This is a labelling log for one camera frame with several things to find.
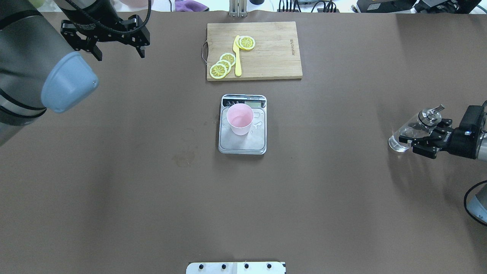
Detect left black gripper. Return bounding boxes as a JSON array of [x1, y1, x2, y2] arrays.
[[61, 14, 151, 61]]

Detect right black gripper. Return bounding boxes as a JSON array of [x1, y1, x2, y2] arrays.
[[399, 105, 487, 160]]

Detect clear glass sauce dispenser bottle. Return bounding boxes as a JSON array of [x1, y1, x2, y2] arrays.
[[388, 104, 445, 153]]

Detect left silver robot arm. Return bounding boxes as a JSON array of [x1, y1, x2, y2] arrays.
[[0, 0, 153, 144]]

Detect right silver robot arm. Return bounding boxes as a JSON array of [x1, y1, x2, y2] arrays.
[[388, 104, 487, 162]]

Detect pink plastic cup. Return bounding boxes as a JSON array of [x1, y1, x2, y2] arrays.
[[226, 104, 253, 135]]

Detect silver digital kitchen scale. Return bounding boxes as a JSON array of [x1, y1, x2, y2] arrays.
[[218, 94, 267, 155]]

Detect purple cloth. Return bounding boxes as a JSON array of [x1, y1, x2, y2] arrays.
[[174, 0, 209, 12]]

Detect lemon slice far end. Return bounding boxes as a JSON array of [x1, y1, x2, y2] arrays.
[[209, 63, 228, 80]]

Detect bamboo cutting board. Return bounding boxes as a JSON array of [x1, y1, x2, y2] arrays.
[[207, 21, 303, 80]]

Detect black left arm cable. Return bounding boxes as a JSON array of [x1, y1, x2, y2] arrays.
[[65, 0, 153, 38]]

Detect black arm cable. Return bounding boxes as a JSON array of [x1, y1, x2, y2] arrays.
[[463, 180, 487, 223], [65, 0, 153, 38]]

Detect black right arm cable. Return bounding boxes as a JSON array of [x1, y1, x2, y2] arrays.
[[463, 180, 487, 223]]

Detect lemon slice near handle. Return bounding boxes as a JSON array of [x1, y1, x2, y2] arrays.
[[237, 36, 256, 50]]

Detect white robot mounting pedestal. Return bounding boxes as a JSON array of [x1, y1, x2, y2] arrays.
[[186, 261, 287, 274]]

